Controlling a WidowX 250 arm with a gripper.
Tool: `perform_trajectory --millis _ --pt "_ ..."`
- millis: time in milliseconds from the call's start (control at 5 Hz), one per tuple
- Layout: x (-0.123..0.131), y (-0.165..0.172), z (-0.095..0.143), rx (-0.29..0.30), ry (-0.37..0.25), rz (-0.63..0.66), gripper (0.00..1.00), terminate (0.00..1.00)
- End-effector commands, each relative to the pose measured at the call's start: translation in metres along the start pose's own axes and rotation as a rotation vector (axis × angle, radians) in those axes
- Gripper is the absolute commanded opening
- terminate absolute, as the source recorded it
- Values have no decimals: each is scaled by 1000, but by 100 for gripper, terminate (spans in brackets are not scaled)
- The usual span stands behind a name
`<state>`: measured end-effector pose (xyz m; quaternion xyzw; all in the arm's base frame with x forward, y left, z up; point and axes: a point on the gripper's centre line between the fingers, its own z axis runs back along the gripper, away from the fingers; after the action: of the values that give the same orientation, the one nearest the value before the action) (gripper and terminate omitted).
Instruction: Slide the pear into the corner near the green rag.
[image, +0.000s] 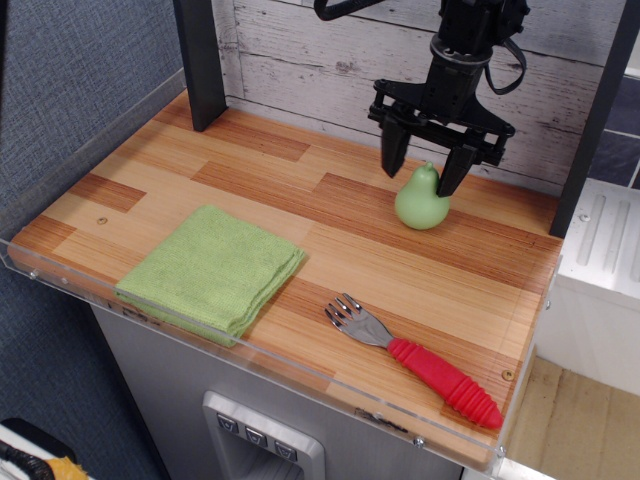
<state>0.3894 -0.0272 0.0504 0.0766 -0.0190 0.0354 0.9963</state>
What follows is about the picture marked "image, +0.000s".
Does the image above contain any green toy pear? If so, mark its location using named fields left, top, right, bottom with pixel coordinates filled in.
left=394, top=162, right=450, bottom=230

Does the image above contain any right dark vertical post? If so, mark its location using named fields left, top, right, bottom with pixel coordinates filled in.
left=549, top=0, right=639, bottom=238

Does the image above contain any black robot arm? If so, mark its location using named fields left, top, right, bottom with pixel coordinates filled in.
left=369, top=1, right=530, bottom=198

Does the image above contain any dark vertical post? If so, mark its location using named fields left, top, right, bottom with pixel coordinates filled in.
left=549, top=0, right=639, bottom=238
left=173, top=0, right=227, bottom=132

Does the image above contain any white toy sink unit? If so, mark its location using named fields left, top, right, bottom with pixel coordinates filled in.
left=534, top=179, right=639, bottom=394

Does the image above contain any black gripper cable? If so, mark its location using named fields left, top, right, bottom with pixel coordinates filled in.
left=483, top=37, right=529, bottom=97

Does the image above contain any left dark vertical post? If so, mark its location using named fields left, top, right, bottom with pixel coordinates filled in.
left=173, top=0, right=227, bottom=132

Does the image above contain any green folded rag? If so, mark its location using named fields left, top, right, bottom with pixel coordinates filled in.
left=115, top=205, right=305, bottom=347

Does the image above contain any yellow black object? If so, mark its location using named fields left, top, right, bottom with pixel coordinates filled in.
left=1, top=418, right=90, bottom=479

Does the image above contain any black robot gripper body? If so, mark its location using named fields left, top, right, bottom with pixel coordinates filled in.
left=369, top=37, right=515, bottom=164

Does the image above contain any grey toy fridge cabinet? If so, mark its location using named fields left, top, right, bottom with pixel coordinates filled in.
left=94, top=308, right=463, bottom=479

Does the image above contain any red handled metal fork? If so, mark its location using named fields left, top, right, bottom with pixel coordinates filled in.
left=324, top=293, right=504, bottom=430

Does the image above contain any silver dispenser button panel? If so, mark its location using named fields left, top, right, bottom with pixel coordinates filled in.
left=202, top=391, right=326, bottom=479

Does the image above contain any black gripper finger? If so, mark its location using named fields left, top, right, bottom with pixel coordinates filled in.
left=381, top=119, right=411, bottom=178
left=437, top=145, right=475, bottom=198

